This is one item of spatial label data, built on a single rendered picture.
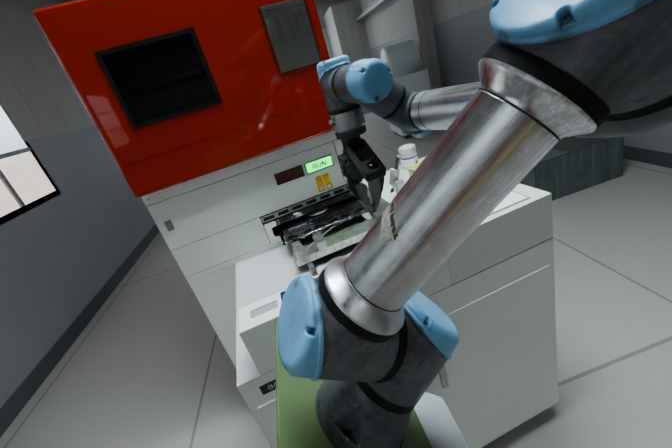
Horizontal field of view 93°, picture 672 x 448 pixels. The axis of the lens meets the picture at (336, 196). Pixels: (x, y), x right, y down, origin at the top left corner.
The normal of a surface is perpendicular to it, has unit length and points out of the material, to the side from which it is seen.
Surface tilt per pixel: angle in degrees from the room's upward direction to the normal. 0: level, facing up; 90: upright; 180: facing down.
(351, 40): 90
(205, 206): 90
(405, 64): 80
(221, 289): 90
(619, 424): 0
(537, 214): 90
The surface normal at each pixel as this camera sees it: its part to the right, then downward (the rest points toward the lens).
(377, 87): 0.43, 0.22
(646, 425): -0.27, -0.89
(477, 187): -0.18, 0.33
